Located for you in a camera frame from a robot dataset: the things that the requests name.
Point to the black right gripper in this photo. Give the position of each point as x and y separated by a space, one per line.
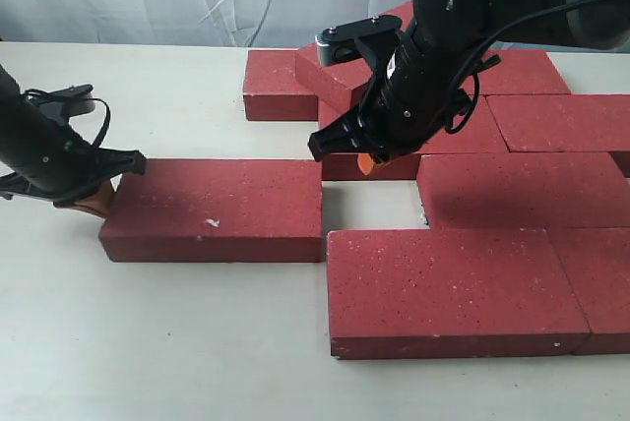
415 95

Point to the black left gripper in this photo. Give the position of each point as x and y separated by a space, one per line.
50 161

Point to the red brick with white chip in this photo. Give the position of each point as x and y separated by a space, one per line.
217 211

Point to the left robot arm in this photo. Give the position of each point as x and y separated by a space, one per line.
52 162

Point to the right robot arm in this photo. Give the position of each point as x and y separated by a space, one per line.
593 24

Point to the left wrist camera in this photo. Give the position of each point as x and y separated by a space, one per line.
62 105

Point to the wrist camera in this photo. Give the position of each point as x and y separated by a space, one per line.
62 105
374 40

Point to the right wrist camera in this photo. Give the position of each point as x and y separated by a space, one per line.
374 40

